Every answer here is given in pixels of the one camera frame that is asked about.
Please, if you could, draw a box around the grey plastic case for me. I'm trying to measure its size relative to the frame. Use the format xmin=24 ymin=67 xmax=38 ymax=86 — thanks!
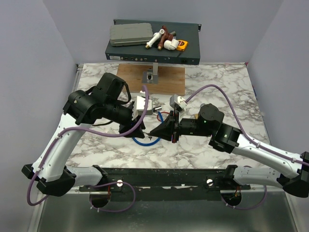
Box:
xmin=110 ymin=23 xmax=153 ymax=46

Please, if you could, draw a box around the dark teal rack device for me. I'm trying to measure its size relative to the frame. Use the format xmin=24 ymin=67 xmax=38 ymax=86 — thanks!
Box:
xmin=105 ymin=19 xmax=200 ymax=65

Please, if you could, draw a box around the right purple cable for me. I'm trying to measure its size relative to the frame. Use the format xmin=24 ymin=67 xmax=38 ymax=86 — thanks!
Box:
xmin=184 ymin=84 xmax=304 ymax=210

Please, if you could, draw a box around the blue cable lock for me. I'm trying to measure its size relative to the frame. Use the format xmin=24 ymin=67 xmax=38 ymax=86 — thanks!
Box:
xmin=131 ymin=105 xmax=165 ymax=147

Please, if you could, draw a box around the red cable lock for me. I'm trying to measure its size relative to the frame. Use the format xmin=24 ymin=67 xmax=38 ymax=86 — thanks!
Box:
xmin=156 ymin=111 xmax=169 ymax=122

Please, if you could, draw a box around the white elbow pipe fitting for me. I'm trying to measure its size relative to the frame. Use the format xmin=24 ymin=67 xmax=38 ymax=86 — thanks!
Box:
xmin=164 ymin=39 xmax=179 ymax=50

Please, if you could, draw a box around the black mounting rail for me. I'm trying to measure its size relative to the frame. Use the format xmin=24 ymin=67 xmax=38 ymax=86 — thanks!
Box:
xmin=79 ymin=165 xmax=250 ymax=202

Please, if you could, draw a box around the white straight pipe fitting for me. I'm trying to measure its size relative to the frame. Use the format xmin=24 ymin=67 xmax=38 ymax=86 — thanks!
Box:
xmin=145 ymin=29 xmax=165 ymax=49

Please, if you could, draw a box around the yellow tape measure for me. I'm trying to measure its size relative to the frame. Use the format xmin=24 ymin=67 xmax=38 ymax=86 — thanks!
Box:
xmin=176 ymin=40 xmax=189 ymax=51

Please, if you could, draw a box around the metal stand post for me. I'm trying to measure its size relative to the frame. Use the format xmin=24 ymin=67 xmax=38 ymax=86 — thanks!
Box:
xmin=142 ymin=63 xmax=159 ymax=84

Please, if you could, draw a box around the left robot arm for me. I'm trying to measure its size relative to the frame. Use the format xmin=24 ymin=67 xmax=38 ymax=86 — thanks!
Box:
xmin=22 ymin=72 xmax=149 ymax=196

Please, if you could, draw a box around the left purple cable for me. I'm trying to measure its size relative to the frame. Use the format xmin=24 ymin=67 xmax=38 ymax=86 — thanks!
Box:
xmin=26 ymin=84 xmax=149 ymax=213

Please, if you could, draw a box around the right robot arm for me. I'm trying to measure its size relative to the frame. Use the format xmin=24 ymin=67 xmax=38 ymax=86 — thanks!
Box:
xmin=150 ymin=104 xmax=309 ymax=198

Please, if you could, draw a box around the brown pipe fitting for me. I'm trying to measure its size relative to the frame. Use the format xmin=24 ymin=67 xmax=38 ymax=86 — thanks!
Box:
xmin=157 ymin=26 xmax=174 ymax=50

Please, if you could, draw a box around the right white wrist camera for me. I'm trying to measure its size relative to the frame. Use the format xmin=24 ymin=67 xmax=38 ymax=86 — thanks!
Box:
xmin=169 ymin=94 xmax=187 ymax=121

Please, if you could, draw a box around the aluminium frame profile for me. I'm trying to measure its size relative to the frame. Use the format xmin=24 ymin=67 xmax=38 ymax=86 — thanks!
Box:
xmin=38 ymin=173 xmax=295 ymax=194

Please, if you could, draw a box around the purple cable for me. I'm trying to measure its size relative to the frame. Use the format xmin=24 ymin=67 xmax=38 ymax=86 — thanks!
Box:
xmin=26 ymin=84 xmax=149 ymax=213
xmin=184 ymin=84 xmax=304 ymax=210

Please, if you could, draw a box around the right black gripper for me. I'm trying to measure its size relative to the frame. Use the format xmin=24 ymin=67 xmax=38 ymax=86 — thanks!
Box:
xmin=150 ymin=109 xmax=212 ymax=144

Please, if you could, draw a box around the wooden board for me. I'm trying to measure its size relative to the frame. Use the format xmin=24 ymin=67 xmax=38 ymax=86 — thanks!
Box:
xmin=117 ymin=63 xmax=185 ymax=96

